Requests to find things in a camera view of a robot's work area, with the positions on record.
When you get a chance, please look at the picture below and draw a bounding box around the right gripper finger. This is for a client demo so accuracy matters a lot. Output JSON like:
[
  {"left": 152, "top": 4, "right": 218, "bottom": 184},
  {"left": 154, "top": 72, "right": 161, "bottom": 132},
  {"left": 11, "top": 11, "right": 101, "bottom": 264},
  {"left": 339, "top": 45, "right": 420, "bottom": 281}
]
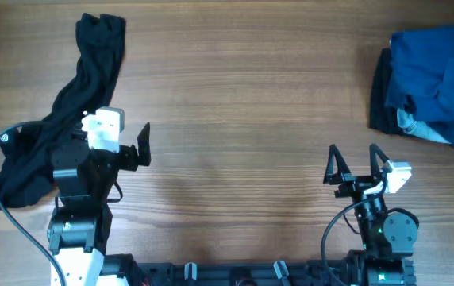
[
  {"left": 323, "top": 144, "right": 351, "bottom": 185},
  {"left": 369, "top": 143, "right": 389, "bottom": 176}
]

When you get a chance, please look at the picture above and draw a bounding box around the black t-shirt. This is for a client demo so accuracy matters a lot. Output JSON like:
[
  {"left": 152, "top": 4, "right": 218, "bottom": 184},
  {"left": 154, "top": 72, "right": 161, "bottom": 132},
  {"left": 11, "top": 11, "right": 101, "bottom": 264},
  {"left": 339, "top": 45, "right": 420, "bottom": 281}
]
[{"left": 0, "top": 14, "right": 126, "bottom": 208}]

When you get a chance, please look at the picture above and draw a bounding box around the black garment under pile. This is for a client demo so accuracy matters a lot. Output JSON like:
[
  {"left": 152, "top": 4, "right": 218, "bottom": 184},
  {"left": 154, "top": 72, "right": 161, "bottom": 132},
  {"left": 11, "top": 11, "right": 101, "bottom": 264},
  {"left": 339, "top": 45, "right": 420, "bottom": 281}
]
[{"left": 368, "top": 48, "right": 409, "bottom": 137}]

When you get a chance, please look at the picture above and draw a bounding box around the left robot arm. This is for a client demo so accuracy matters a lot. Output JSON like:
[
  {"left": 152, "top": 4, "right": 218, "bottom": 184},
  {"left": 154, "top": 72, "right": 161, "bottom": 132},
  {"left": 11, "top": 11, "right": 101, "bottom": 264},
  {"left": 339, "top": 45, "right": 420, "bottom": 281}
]
[{"left": 47, "top": 125, "right": 151, "bottom": 285}]

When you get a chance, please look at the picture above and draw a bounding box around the left black cable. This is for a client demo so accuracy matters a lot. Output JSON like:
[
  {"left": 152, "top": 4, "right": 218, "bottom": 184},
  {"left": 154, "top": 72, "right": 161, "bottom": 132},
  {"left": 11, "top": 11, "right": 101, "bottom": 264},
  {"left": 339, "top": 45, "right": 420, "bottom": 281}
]
[{"left": 0, "top": 121, "right": 67, "bottom": 286}]

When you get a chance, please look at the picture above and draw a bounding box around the blue garment pile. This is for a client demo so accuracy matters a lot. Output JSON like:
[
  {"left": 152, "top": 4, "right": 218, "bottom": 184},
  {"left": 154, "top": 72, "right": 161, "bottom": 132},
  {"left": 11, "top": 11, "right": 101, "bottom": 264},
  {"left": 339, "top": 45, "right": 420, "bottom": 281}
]
[{"left": 384, "top": 26, "right": 454, "bottom": 145}]

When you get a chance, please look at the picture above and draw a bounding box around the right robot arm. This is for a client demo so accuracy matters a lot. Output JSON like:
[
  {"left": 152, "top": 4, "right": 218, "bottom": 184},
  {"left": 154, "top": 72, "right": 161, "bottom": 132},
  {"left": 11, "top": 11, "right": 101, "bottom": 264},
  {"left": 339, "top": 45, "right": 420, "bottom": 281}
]
[{"left": 321, "top": 144, "right": 420, "bottom": 285}]

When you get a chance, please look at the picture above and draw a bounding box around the grey white garment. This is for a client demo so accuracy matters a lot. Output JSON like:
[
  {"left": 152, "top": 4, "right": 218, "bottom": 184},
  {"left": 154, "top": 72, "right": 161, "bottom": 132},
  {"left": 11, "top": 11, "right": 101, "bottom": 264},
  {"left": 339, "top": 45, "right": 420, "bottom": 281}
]
[{"left": 396, "top": 109, "right": 449, "bottom": 144}]

